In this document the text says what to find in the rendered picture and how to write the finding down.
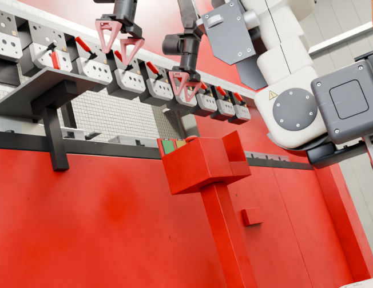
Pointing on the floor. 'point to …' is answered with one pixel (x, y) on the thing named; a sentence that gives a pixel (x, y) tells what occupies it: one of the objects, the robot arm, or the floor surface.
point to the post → (69, 120)
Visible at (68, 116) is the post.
